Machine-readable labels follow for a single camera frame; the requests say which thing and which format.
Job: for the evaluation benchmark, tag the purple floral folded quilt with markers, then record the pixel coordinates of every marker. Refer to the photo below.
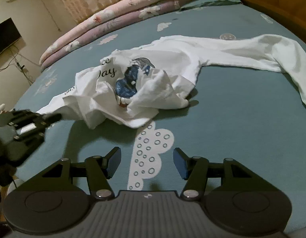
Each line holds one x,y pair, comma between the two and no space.
120,22

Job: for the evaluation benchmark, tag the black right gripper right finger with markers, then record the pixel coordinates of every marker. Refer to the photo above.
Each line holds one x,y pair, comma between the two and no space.
197,170

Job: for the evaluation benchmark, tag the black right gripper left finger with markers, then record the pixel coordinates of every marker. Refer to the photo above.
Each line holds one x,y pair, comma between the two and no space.
96,169

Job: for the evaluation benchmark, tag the white printed long-sleeve shirt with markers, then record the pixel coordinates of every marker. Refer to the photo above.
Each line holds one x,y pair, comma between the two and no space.
131,86

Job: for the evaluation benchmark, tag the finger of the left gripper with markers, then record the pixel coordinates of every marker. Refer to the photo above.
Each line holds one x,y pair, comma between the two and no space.
50,118

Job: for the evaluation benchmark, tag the pink floral folded quilt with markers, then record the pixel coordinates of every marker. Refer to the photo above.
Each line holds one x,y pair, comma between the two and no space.
109,13

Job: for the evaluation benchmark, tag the lower teal pillow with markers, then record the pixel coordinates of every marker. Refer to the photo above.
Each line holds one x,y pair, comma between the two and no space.
208,3

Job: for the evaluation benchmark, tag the black wall television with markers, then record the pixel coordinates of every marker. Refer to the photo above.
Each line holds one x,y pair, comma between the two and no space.
9,34

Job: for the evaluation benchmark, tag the teal patterned bed sheet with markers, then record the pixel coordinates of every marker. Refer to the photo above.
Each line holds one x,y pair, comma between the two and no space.
255,117

